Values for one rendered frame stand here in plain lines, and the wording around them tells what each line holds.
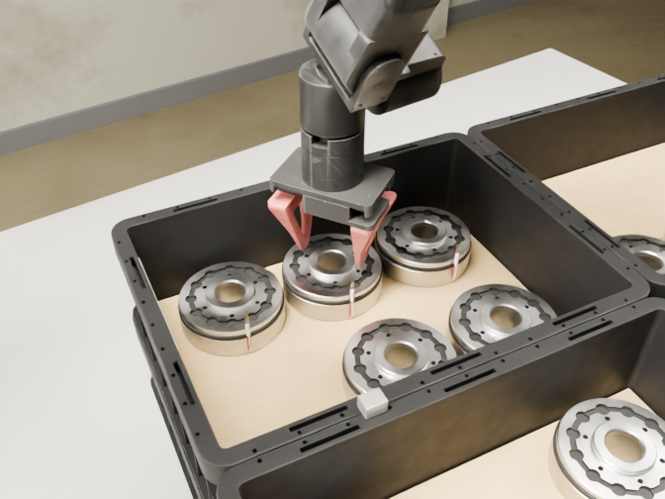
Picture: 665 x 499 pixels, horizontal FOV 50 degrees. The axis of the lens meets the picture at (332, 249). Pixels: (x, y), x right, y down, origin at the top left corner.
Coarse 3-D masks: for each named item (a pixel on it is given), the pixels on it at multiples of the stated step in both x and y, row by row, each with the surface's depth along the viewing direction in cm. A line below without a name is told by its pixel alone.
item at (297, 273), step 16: (320, 240) 76; (336, 240) 76; (288, 256) 74; (304, 256) 74; (368, 256) 74; (288, 272) 72; (304, 272) 72; (352, 272) 72; (368, 272) 72; (304, 288) 70; (320, 288) 70; (336, 288) 70; (368, 288) 70
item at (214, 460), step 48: (432, 144) 78; (240, 192) 71; (528, 192) 71; (576, 240) 65; (144, 288) 60; (528, 336) 56; (192, 384) 52; (432, 384) 52; (192, 432) 49; (288, 432) 49
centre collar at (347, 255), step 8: (320, 248) 74; (328, 248) 74; (336, 248) 74; (312, 256) 73; (320, 256) 73; (344, 256) 73; (352, 256) 73; (312, 264) 72; (352, 264) 72; (320, 272) 71; (328, 272) 71; (336, 272) 71; (344, 272) 71
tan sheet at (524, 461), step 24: (648, 408) 63; (552, 432) 61; (480, 456) 59; (504, 456) 59; (528, 456) 59; (432, 480) 57; (456, 480) 57; (480, 480) 57; (504, 480) 57; (528, 480) 57; (552, 480) 57
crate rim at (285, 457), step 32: (608, 320) 57; (640, 320) 58; (512, 352) 54; (544, 352) 54; (448, 384) 52; (480, 384) 52; (384, 416) 50; (288, 448) 48; (320, 448) 48; (224, 480) 46; (256, 480) 46
